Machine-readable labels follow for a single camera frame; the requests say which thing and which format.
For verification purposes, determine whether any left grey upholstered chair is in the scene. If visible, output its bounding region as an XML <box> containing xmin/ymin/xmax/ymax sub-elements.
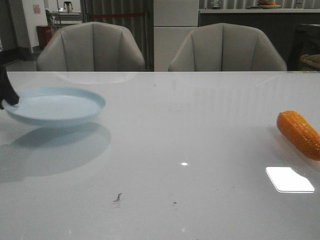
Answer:
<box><xmin>36</xmin><ymin>21</ymin><xmax>145</xmax><ymax>72</ymax></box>

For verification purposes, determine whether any background white table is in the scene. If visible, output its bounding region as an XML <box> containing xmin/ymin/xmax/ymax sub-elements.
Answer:
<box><xmin>50</xmin><ymin>11</ymin><xmax>82</xmax><ymax>25</ymax></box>

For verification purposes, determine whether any black gripper finger at plate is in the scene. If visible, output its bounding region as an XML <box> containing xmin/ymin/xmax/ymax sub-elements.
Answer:
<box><xmin>0</xmin><ymin>66</ymin><xmax>20</xmax><ymax>110</ymax></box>

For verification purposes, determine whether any pink wall notice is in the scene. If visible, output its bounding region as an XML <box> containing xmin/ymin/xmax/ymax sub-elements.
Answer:
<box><xmin>32</xmin><ymin>4</ymin><xmax>41</xmax><ymax>14</ymax></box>

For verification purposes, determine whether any grey upholstered chair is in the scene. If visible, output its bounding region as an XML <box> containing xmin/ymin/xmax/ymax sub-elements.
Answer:
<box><xmin>168</xmin><ymin>23</ymin><xmax>287</xmax><ymax>72</ymax></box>
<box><xmin>36</xmin><ymin>21</ymin><xmax>145</xmax><ymax>72</ymax></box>

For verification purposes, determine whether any right grey upholstered chair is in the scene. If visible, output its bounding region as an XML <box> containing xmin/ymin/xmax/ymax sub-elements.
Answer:
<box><xmin>168</xmin><ymin>23</ymin><xmax>287</xmax><ymax>72</ymax></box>

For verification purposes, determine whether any white cabinet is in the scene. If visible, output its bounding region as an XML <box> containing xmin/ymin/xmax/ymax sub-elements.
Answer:
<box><xmin>153</xmin><ymin>0</ymin><xmax>199</xmax><ymax>72</ymax></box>

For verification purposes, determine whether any red bin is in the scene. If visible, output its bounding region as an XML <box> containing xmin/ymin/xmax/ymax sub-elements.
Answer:
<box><xmin>36</xmin><ymin>25</ymin><xmax>55</xmax><ymax>50</ymax></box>

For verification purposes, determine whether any fruit bowl on counter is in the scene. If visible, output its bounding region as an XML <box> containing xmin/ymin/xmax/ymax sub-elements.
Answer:
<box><xmin>257</xmin><ymin>0</ymin><xmax>281</xmax><ymax>9</ymax></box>

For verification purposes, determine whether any beige cushion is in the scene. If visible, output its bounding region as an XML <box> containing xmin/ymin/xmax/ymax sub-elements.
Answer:
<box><xmin>300</xmin><ymin>54</ymin><xmax>320</xmax><ymax>71</ymax></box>

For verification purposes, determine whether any light blue round plate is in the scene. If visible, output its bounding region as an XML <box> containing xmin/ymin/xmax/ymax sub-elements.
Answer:
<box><xmin>2</xmin><ymin>86</ymin><xmax>106</xmax><ymax>128</ymax></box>

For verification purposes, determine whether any grey counter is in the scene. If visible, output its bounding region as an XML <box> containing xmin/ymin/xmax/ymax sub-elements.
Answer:
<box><xmin>198</xmin><ymin>8</ymin><xmax>320</xmax><ymax>61</ymax></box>

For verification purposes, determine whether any red barrier belt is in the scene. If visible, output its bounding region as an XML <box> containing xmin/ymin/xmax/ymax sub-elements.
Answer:
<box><xmin>90</xmin><ymin>12</ymin><xmax>145</xmax><ymax>19</ymax></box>

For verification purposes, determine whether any orange corn cob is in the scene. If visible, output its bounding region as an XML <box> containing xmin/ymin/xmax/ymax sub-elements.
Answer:
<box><xmin>276</xmin><ymin>110</ymin><xmax>320</xmax><ymax>161</ymax></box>

